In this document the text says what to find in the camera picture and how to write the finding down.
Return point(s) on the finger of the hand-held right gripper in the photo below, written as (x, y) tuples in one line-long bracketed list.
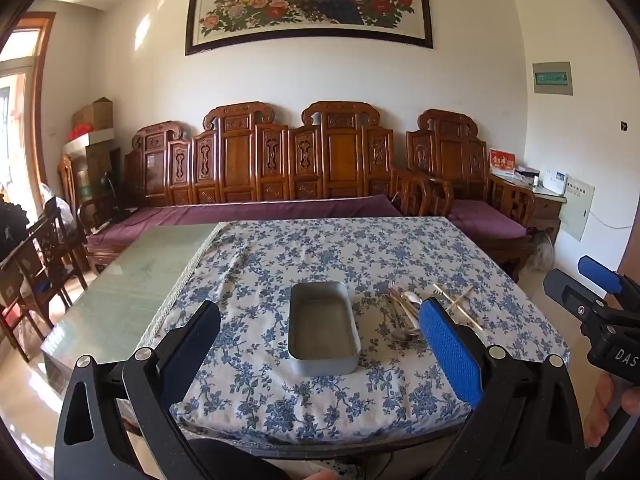
[(570, 297), (600, 272)]

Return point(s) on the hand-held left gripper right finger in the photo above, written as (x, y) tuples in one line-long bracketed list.
[(447, 350)]

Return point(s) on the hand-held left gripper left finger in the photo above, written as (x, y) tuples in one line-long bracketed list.
[(197, 345)]

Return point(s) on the wooden chopstick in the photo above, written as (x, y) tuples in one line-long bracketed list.
[(467, 318), (457, 300)]

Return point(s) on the rectangular metal tin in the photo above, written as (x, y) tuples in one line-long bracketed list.
[(320, 325)]

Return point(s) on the person's right hand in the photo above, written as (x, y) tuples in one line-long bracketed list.
[(600, 410)]

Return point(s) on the silver spoon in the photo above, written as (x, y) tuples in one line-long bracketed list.
[(401, 338), (412, 298)]

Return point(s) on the white plastic bag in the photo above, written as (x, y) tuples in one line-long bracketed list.
[(542, 252)]

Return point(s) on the small silver fork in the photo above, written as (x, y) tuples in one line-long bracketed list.
[(440, 291)]

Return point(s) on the wooden side table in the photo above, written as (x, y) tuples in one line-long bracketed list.
[(547, 207)]

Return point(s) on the white box device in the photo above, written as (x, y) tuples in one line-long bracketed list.
[(556, 182)]

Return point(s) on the purple armchair cushion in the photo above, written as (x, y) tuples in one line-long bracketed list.
[(485, 217)]

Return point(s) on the blue floral tablecloth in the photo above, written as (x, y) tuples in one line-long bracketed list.
[(300, 250)]

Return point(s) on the red desk calendar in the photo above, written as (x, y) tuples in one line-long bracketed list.
[(501, 162)]

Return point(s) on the dark wooden chair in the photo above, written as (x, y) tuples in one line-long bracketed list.
[(35, 265)]

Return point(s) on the black desk lamp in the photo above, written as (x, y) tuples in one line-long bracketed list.
[(107, 185)]

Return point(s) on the carved wooden armchair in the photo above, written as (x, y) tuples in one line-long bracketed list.
[(450, 155)]

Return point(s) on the carved wooden sofa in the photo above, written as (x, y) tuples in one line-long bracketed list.
[(240, 160)]

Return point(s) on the clear plastic bag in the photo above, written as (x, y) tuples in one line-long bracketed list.
[(62, 207)]

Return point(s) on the silver flat box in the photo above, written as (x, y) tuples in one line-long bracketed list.
[(87, 142)]

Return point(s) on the red fabric item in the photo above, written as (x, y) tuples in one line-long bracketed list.
[(79, 132)]

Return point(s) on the cardboard boxes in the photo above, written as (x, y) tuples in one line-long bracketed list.
[(95, 112)]

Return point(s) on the framed peacock painting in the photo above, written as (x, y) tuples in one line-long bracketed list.
[(310, 5)]

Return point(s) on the white wall panel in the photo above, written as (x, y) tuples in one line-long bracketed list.
[(577, 207)]

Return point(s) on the wall box with green window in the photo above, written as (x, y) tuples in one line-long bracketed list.
[(551, 78)]

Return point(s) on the wooden door frame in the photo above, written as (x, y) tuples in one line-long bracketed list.
[(40, 110)]

